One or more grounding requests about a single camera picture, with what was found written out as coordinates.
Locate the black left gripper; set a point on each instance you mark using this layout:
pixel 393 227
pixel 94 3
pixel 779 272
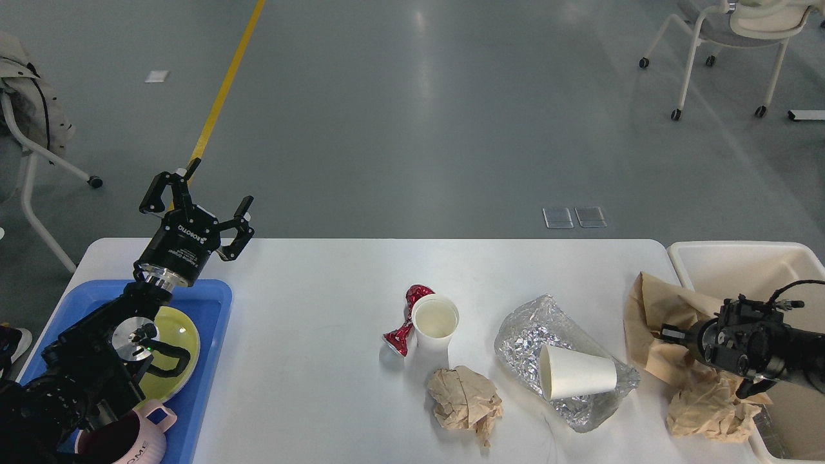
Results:
pixel 180 248

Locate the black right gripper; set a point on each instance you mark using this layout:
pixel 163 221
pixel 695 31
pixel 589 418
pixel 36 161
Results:
pixel 700 337

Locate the brown paper bag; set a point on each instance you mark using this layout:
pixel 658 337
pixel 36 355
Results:
pixel 652 303

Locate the yellow plastic plate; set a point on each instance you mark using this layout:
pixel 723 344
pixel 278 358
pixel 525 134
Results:
pixel 176 329

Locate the white paper cup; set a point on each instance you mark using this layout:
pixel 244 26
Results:
pixel 435 318
pixel 565 373

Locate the silver foil bag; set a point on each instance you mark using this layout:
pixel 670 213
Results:
pixel 541 321

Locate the brown paper ball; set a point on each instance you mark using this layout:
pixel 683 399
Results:
pixel 465 400

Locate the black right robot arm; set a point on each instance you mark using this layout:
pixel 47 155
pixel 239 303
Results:
pixel 750 339

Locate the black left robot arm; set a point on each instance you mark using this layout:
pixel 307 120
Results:
pixel 93 369

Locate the blue plastic tray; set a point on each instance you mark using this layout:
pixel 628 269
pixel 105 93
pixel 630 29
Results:
pixel 208 306

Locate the white chair left background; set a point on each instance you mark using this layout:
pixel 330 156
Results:
pixel 31 153

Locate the white chair background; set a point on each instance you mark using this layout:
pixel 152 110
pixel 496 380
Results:
pixel 735 25
pixel 31 153

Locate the beige jacket on chair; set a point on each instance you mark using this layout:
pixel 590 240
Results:
pixel 38 110

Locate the white shoe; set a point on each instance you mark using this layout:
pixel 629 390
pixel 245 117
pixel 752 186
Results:
pixel 14 343

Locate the pink mug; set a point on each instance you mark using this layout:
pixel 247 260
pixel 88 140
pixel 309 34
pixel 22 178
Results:
pixel 140 437

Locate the red crumpled foil wrapper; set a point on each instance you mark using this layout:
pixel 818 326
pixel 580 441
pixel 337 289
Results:
pixel 398 340

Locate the white chair right background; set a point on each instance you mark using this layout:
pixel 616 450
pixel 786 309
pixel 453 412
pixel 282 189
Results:
pixel 735 25

